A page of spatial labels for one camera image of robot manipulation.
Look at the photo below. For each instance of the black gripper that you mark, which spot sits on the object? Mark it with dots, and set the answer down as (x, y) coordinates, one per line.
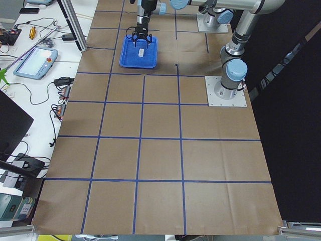
(143, 25)

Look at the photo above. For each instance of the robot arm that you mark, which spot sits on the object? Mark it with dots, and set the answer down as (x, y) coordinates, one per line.
(148, 8)
(234, 69)

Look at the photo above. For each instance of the blue plastic tray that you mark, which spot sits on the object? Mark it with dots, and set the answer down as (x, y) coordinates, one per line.
(129, 54)

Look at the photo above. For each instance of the black power adapter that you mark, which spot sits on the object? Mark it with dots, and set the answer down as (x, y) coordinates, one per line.
(67, 37)

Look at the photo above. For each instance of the teach pendant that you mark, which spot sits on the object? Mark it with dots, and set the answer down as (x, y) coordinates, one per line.
(36, 63)

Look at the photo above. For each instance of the yellow metal cylinder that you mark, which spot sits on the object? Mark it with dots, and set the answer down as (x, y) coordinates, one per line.
(32, 33)

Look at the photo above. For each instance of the brown paper table cover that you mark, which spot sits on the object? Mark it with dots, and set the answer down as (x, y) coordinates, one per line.
(140, 151)

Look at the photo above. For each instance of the black phone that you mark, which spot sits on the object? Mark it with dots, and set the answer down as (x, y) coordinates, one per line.
(29, 10)

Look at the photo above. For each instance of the black monitor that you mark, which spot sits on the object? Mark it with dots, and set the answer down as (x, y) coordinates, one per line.
(15, 123)

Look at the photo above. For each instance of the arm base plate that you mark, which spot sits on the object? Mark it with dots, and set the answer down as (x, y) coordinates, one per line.
(209, 24)
(218, 96)

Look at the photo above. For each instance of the aluminium frame post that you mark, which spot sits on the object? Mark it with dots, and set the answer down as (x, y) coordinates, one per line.
(73, 23)

